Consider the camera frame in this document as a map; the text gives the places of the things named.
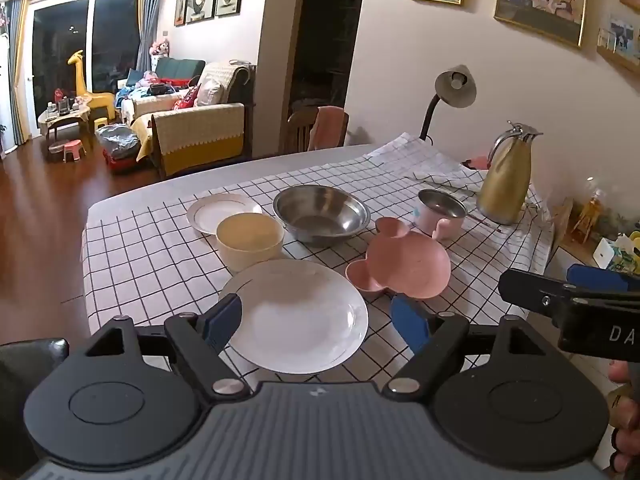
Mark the pink mouse-shaped plate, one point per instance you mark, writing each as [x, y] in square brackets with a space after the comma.
[405, 265]

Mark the gold framed family picture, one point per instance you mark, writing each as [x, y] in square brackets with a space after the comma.
[540, 0]

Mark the beige covered sofa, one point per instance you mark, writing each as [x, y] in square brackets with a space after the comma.
[200, 125]

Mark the grey desk lamp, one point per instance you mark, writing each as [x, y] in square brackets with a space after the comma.
[455, 87]

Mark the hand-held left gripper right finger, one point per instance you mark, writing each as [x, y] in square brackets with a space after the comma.
[410, 325]

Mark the small white rimmed plate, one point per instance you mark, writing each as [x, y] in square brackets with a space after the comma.
[212, 212]

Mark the grey plastic bag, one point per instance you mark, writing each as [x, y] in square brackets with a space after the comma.
[117, 140]

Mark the stainless steel bowl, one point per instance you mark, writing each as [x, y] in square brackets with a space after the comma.
[320, 215]

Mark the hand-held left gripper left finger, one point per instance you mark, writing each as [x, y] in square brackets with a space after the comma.
[222, 322]

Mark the wooden coffee table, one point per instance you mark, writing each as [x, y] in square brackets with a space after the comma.
[65, 117]

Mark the black leather chair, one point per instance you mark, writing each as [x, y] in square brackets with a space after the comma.
[25, 365]

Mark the blue and yellow curtain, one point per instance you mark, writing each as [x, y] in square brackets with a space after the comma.
[17, 70]

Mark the wooden chair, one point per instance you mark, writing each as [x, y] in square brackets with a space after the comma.
[299, 130]

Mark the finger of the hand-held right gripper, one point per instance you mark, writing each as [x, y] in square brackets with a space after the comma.
[600, 276]
[530, 290]

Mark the small pink object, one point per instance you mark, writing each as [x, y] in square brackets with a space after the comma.
[475, 162]

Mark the gold framed small picture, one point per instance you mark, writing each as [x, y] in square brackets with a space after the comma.
[620, 42]

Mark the white checked tablecloth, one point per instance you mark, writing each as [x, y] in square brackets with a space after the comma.
[150, 260]

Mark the grey blue curtain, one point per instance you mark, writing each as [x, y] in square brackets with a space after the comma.
[150, 15]

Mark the pink stool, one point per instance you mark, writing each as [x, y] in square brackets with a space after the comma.
[75, 147]

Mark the cream plastic bowl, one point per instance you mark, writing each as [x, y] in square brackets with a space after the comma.
[250, 252]

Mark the large white plate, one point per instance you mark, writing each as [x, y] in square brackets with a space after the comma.
[300, 315]

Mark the red patterned cushion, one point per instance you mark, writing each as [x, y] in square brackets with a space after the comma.
[186, 97]

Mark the dark green sofa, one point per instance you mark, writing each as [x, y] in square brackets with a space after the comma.
[180, 67]

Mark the glass sliding door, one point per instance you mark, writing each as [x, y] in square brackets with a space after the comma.
[60, 40]

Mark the narrow framed wall picture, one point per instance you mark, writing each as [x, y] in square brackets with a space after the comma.
[181, 2]

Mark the yellow giraffe toy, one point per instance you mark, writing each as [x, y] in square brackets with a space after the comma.
[77, 75]

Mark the gold thermos jug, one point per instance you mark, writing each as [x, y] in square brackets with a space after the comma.
[505, 185]

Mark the pink cloth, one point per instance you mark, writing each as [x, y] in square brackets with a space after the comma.
[327, 125]

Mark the yellow stool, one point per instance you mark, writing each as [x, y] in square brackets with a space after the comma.
[101, 124]

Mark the person's right hand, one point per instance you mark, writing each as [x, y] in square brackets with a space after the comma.
[627, 385]

